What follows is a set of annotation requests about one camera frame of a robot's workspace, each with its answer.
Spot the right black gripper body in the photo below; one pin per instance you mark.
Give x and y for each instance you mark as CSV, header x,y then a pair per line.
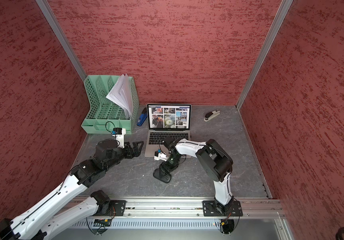
x,y
172,162

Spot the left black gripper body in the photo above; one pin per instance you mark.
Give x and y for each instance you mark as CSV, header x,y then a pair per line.
x,y
127,153

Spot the black wireless mouse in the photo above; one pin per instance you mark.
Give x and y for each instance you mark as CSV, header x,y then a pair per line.
x,y
162,176

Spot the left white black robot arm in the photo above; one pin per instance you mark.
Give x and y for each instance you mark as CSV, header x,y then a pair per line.
x,y
41,221

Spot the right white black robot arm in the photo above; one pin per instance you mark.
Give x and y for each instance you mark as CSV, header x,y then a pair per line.
x,y
217,164

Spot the silver open laptop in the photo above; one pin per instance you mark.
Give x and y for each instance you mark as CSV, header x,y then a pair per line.
x,y
167,120

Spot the blue stapler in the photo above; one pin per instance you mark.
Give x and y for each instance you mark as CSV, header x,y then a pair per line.
x,y
142,117

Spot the green plastic file organizer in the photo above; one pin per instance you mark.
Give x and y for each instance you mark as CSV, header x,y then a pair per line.
x,y
105,115

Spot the beige black stapler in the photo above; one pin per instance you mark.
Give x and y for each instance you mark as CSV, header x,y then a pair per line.
x,y
209,116

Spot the white paper stack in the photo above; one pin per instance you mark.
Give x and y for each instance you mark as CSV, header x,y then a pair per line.
x,y
121,95

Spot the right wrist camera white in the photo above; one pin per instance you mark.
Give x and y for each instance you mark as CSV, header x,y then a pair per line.
x,y
160,156

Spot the aluminium front rail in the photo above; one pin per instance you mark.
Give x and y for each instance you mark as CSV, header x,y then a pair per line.
x,y
186,208

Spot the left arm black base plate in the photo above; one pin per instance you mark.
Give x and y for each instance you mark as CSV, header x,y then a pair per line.
x,y
118,208

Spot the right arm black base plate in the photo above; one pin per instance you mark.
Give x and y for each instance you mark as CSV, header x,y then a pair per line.
x,y
211,208

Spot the white perforated cable duct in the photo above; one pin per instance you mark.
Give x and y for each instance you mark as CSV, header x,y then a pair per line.
x,y
151,224

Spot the left aluminium corner post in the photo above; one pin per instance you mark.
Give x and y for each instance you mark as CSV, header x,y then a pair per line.
x,y
59,33

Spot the aluminium corner post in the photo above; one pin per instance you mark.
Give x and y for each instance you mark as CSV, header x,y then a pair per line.
x,y
270,37
59,33

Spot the right aluminium corner post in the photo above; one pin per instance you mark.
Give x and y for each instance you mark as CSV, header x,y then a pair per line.
x,y
270,37

